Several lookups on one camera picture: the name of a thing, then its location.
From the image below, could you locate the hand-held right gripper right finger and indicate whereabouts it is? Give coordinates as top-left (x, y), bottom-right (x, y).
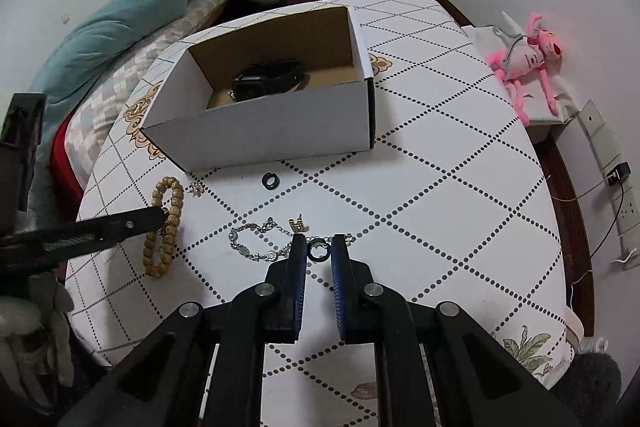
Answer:
top-left (331, 233), bottom-right (581, 427)

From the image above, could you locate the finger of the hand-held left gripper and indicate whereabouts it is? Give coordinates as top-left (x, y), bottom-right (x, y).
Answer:
top-left (0, 206), bottom-right (168, 275)

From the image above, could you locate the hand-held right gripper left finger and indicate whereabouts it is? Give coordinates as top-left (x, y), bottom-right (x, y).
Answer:
top-left (60, 233), bottom-right (308, 427)

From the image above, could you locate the wooden bead bracelet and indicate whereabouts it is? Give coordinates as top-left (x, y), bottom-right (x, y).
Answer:
top-left (143, 177), bottom-right (185, 279)

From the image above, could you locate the white cardboard box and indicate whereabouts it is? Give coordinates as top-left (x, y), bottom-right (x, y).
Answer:
top-left (140, 5), bottom-right (376, 174)

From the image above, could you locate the person's left hand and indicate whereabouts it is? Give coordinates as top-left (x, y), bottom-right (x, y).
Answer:
top-left (0, 274), bottom-right (76, 408)

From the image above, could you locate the red cloth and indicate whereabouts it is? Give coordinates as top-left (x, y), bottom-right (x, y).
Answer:
top-left (48, 117), bottom-right (91, 208)

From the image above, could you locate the white dotted diamond tablecloth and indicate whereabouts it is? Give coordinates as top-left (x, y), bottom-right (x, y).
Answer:
top-left (65, 0), bottom-right (573, 427)

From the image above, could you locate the patterned bed mattress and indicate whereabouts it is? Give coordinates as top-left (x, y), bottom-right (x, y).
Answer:
top-left (65, 0), bottom-right (231, 178)

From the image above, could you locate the black wrist watch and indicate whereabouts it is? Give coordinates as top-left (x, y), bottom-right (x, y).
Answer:
top-left (231, 59), bottom-right (307, 104)

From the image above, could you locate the teal quilted blanket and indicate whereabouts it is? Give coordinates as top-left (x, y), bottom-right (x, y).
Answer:
top-left (27, 0), bottom-right (286, 108)

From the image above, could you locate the grey furry cushion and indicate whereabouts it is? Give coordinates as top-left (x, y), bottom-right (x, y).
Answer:
top-left (550, 339), bottom-right (623, 427)

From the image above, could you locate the pink plush toy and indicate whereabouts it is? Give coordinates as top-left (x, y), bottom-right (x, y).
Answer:
top-left (487, 11), bottom-right (566, 126)

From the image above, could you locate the white power strip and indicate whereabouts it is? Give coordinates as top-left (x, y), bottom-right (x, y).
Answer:
top-left (577, 99), bottom-right (640, 238)

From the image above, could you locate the black charger plug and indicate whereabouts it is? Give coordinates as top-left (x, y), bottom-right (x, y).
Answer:
top-left (604, 162), bottom-right (632, 185)

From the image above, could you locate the silver chain bracelet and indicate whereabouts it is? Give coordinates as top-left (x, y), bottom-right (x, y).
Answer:
top-left (229, 218), bottom-right (357, 264)

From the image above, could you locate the black cable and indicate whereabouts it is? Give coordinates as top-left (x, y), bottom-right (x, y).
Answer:
top-left (590, 179), bottom-right (626, 258)

